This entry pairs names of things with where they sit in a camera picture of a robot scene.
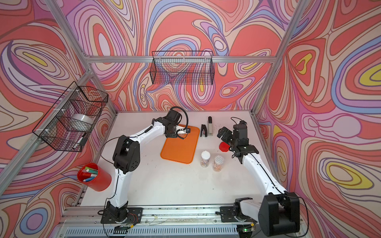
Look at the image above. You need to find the red jar lid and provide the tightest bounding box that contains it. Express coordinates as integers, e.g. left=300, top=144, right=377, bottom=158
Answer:
left=219, top=142, right=230, bottom=152

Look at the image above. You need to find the white lid candy jar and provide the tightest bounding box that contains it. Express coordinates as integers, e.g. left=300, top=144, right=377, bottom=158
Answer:
left=200, top=151, right=210, bottom=168

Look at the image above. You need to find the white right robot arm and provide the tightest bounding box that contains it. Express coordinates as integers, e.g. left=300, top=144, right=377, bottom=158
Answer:
left=217, top=121, right=300, bottom=237

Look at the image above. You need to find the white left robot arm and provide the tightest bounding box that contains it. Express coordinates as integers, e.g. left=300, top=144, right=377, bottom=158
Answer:
left=102, top=106, right=190, bottom=223

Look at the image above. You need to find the patterned lid candy jar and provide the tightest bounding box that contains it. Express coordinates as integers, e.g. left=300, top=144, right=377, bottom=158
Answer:
left=213, top=155, right=224, bottom=172

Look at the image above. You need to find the beige and black stapler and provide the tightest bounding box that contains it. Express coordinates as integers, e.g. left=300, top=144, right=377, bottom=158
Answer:
left=207, top=116, right=213, bottom=136

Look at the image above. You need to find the orange tray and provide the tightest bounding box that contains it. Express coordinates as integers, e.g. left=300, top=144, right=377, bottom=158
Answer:
left=160, top=127, right=200, bottom=164

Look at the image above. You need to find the white bowl in basket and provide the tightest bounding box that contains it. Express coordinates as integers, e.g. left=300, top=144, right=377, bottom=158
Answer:
left=69, top=114, right=94, bottom=132

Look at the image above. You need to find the red pen cup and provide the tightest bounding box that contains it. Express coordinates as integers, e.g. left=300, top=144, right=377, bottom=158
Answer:
left=77, top=163, right=112, bottom=191

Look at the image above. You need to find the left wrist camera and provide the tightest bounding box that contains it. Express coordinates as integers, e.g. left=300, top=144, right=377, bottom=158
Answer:
left=176, top=126, right=191, bottom=134

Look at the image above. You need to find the black wire basket back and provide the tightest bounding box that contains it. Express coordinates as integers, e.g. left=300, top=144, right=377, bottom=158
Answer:
left=149, top=50, right=215, bottom=85

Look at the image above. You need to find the black wire basket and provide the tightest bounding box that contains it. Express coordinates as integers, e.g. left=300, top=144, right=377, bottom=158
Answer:
left=149, top=50, right=215, bottom=85
left=32, top=82, right=109, bottom=152

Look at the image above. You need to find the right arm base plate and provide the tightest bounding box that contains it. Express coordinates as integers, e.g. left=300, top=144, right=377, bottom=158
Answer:
left=215, top=205, right=257, bottom=224

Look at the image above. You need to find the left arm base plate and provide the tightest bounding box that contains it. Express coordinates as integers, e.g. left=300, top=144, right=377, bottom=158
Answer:
left=101, top=207, right=143, bottom=225

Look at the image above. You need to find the black wire basket left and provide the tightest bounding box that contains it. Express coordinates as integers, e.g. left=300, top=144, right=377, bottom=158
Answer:
left=32, top=82, right=109, bottom=152

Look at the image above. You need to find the aluminium frame corner post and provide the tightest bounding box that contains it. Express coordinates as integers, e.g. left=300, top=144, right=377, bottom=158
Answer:
left=251, top=0, right=310, bottom=115

